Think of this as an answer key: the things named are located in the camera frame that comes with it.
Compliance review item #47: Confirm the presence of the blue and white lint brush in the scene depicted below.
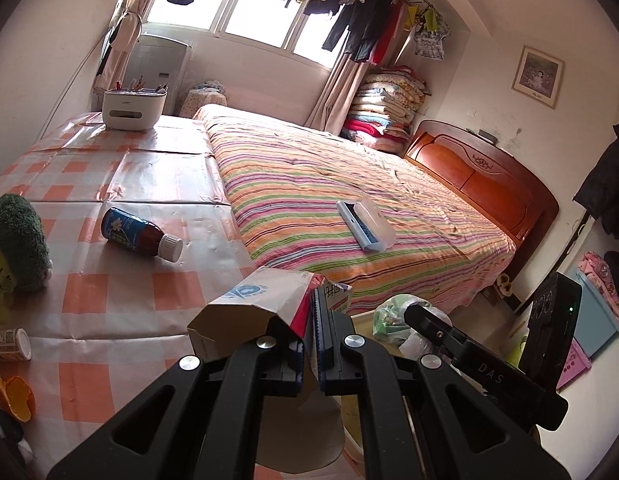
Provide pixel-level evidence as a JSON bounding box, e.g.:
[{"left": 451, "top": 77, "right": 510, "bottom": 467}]
[{"left": 337, "top": 200, "right": 395, "bottom": 253}]

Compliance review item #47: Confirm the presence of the small white labelled bottle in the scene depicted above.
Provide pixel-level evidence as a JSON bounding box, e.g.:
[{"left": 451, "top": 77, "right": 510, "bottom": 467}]
[{"left": 0, "top": 328, "right": 32, "bottom": 362}]

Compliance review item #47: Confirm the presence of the torn cardboard carton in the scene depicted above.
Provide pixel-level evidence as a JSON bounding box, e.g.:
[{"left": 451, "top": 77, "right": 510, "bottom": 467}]
[{"left": 186, "top": 267, "right": 354, "bottom": 361}]

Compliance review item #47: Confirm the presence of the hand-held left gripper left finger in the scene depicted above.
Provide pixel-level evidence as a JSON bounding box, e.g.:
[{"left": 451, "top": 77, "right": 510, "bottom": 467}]
[{"left": 45, "top": 310, "right": 317, "bottom": 480}]

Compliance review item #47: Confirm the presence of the black pole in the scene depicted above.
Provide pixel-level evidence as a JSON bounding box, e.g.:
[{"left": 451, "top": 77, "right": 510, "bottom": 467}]
[{"left": 554, "top": 210, "right": 590, "bottom": 281}]

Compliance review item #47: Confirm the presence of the pink plastic box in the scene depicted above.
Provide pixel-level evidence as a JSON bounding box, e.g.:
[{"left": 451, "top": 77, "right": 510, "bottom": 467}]
[{"left": 557, "top": 342, "right": 593, "bottom": 390}]

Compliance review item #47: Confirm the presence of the beige slipper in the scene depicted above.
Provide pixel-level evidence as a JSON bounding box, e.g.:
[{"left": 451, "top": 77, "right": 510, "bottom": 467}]
[{"left": 493, "top": 274, "right": 516, "bottom": 303}]

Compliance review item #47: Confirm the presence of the wooden headboard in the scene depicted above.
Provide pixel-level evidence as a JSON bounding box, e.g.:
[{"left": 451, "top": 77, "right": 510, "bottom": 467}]
[{"left": 404, "top": 120, "right": 560, "bottom": 281}]

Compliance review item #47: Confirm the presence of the window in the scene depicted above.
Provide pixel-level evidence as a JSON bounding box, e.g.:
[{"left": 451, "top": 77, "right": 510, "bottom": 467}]
[{"left": 139, "top": 0, "right": 350, "bottom": 68}]

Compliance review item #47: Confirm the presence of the brown bottle with white cap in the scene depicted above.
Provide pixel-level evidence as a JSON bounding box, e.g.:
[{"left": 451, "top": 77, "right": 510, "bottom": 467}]
[{"left": 100, "top": 206, "right": 184, "bottom": 262}]

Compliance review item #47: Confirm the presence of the bed with striped sheet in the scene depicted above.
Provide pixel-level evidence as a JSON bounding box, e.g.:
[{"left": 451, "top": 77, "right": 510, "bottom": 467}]
[{"left": 194, "top": 104, "right": 517, "bottom": 317}]

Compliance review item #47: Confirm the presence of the bunch of pens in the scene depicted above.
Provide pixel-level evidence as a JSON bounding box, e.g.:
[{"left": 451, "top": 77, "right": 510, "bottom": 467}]
[{"left": 114, "top": 75, "right": 167, "bottom": 96}]

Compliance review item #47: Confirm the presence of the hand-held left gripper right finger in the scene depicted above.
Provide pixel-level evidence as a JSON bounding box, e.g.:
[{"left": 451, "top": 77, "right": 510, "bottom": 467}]
[{"left": 313, "top": 287, "right": 570, "bottom": 480}]

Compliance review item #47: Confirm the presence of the white desk organizer box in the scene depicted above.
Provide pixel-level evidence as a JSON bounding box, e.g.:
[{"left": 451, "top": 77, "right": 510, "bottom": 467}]
[{"left": 102, "top": 87, "right": 169, "bottom": 132}]

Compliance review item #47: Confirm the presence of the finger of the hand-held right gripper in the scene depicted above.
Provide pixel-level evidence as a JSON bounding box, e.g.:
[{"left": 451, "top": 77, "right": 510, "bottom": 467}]
[{"left": 404, "top": 304, "right": 473, "bottom": 361}]

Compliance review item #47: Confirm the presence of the stack of folded quilts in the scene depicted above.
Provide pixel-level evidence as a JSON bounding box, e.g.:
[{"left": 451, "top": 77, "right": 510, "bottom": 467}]
[{"left": 339, "top": 65, "right": 433, "bottom": 153}]

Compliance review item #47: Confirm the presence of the row of hanging clothes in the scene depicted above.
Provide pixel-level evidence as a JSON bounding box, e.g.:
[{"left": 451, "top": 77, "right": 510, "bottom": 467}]
[{"left": 259, "top": 0, "right": 453, "bottom": 63}]

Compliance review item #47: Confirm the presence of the framed picture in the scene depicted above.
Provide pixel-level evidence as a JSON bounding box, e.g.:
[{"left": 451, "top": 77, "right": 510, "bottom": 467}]
[{"left": 512, "top": 45, "right": 565, "bottom": 110}]

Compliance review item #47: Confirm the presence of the light blue storage box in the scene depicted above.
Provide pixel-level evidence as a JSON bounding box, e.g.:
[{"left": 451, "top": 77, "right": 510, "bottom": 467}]
[{"left": 572, "top": 267, "right": 619, "bottom": 361}]

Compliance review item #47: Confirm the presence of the white standing air conditioner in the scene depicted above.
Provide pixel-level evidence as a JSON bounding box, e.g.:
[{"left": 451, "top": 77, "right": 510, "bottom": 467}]
[{"left": 126, "top": 34, "right": 192, "bottom": 117}]

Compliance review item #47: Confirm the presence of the green plush toy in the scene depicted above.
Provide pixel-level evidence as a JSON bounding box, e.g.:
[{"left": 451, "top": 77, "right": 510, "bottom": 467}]
[{"left": 0, "top": 193, "right": 52, "bottom": 326}]

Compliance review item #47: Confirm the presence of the stool with floral cover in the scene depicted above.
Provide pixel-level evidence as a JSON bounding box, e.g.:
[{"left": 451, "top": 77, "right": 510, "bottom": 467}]
[{"left": 180, "top": 81, "right": 229, "bottom": 118}]

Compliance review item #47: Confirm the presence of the white hanging bag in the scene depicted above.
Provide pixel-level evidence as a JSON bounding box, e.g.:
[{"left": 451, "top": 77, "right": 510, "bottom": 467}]
[{"left": 94, "top": 10, "right": 142, "bottom": 93}]

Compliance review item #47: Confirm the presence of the pink patterned cloth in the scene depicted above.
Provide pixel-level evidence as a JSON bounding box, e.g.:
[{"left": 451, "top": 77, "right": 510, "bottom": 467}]
[{"left": 577, "top": 252, "right": 619, "bottom": 331}]

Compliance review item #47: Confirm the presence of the cream plastic bin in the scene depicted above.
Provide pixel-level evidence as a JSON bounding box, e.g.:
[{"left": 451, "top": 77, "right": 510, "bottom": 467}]
[{"left": 339, "top": 311, "right": 425, "bottom": 463}]

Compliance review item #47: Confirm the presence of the black hanging jacket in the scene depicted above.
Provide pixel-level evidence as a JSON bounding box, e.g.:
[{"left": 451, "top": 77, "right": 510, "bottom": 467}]
[{"left": 574, "top": 117, "right": 619, "bottom": 236}]

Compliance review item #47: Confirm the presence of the orange peel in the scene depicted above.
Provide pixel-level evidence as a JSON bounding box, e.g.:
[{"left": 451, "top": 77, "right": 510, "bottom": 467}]
[{"left": 0, "top": 366, "right": 36, "bottom": 423}]

